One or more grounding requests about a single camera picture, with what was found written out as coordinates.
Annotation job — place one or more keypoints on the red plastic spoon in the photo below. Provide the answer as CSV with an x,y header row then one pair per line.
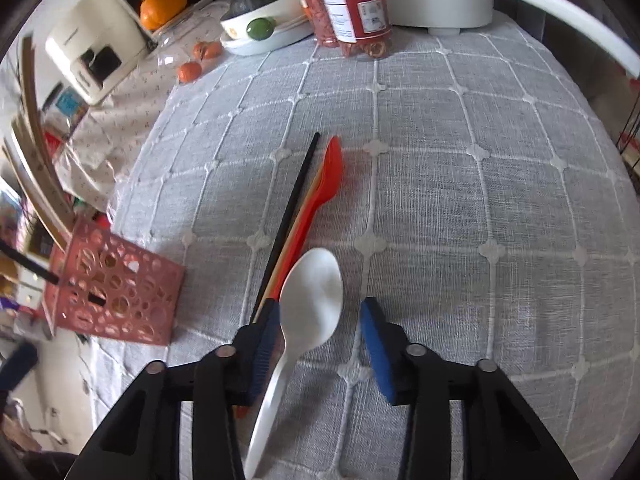
x,y
332,170

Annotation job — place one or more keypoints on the white ceramic bowl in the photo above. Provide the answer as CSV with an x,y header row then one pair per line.
x,y
235,25

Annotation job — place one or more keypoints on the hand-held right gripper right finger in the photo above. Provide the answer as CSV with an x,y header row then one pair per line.
x,y
380,355

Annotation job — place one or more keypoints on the patterned pale chopstick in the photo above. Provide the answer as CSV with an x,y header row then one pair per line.
x,y
31,170

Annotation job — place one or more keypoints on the glass jar with wooden lid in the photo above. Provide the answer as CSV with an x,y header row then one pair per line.
x,y
170,45

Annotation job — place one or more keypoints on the large orange with stem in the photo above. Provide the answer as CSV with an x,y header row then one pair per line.
x,y
162,7

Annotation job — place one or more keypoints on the pink perforated plastic basket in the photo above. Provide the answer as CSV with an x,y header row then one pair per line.
x,y
125,285

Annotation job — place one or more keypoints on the grey checked tablecloth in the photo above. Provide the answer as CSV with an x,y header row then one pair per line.
x,y
450,210

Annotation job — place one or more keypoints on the plastic jar of red berries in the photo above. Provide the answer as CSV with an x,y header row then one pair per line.
x,y
315,10

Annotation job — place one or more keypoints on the black chopstick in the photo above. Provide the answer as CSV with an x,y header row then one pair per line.
x,y
295,200

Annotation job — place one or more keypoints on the plastic jar with red label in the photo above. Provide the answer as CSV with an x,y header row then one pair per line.
x,y
360,10

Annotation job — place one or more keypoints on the floral table cover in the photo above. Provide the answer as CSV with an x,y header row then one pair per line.
x,y
125,110

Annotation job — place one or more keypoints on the green round fruit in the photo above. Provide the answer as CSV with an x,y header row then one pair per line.
x,y
261,29

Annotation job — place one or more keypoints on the white ceramic plate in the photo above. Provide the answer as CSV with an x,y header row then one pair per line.
x,y
285,39

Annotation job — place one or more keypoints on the white plastic spoon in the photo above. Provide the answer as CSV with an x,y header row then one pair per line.
x,y
312,300

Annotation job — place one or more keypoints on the small orange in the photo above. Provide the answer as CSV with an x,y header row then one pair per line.
x,y
207,50
190,71

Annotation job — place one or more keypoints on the cream air fryer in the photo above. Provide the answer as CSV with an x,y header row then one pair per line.
x,y
75,45

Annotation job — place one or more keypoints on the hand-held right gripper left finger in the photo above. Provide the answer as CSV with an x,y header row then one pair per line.
x,y
265,350

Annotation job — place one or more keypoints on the clear container with blue label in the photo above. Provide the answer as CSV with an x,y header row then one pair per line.
x,y
65,105

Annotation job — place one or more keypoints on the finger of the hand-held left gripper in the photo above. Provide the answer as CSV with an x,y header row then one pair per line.
x,y
17,365

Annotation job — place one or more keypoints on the dark brown chopstick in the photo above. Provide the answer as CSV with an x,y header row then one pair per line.
x,y
30,262

